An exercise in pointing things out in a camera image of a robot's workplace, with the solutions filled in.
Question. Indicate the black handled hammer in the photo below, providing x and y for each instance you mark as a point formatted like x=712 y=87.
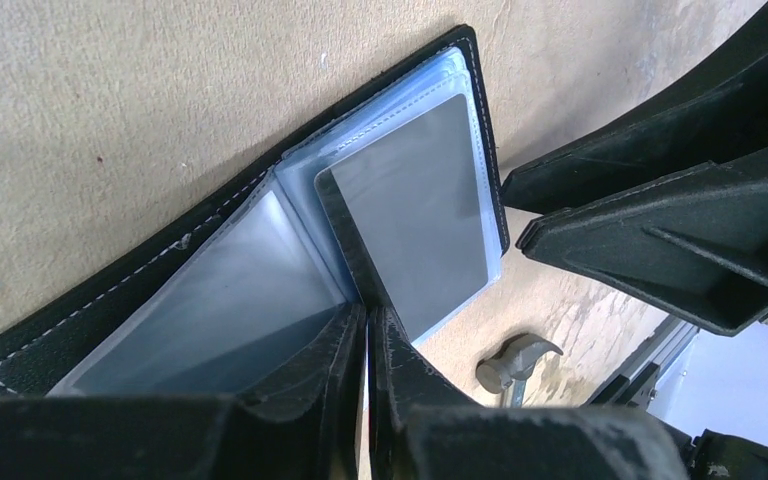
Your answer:
x=506 y=372

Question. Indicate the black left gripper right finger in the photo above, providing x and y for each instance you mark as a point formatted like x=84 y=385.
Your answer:
x=421 y=426

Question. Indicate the black credit card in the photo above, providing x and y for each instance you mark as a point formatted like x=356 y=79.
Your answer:
x=412 y=215

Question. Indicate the aluminium frame rail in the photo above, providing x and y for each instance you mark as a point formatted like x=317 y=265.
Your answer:
x=650 y=378

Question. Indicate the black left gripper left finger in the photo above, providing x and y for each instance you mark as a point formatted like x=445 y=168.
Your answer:
x=299 y=422

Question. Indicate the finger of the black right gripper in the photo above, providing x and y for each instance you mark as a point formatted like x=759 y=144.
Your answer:
x=693 y=244
x=716 y=113

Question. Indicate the black card holder wallet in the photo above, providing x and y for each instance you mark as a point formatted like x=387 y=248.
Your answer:
x=38 y=351

